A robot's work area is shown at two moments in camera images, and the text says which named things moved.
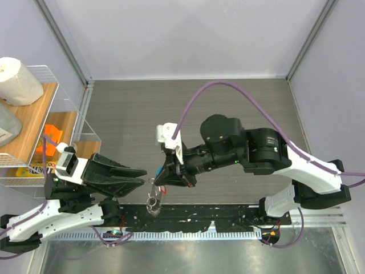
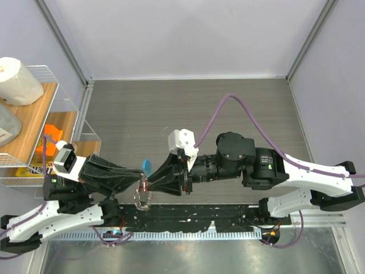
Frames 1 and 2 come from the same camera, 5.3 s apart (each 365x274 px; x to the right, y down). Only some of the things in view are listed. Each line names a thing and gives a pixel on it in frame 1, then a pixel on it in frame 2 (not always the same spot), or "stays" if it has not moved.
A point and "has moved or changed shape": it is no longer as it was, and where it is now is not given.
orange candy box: x=55 y=135 stays
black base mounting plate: x=199 y=218 stays
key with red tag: x=162 y=189 has moved or changed shape
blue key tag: x=158 y=170 has moved or changed shape
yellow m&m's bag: x=35 y=169 stays
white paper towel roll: x=18 y=87 stays
